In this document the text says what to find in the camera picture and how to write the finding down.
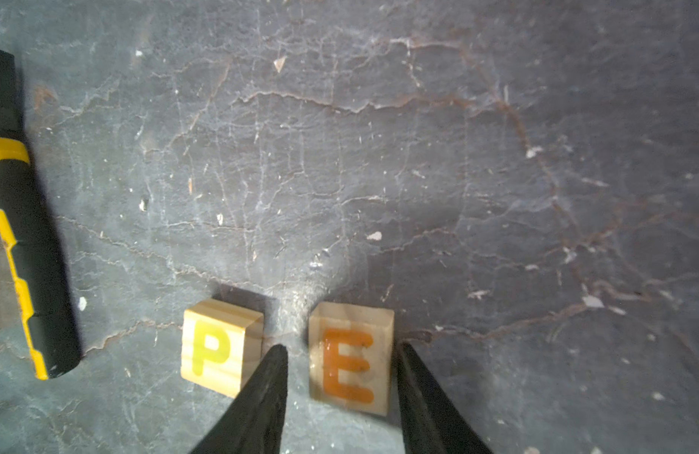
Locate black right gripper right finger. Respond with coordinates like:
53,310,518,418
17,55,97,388
397,342,491,454

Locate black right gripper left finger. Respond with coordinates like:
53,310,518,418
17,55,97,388
192,344,288,453

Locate wooden block letter P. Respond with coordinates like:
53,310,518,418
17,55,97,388
180,299,264,398

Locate wooden block letter E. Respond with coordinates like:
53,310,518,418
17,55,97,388
309,302,395,417

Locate yellow black pliers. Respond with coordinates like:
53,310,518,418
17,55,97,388
0,50,82,380

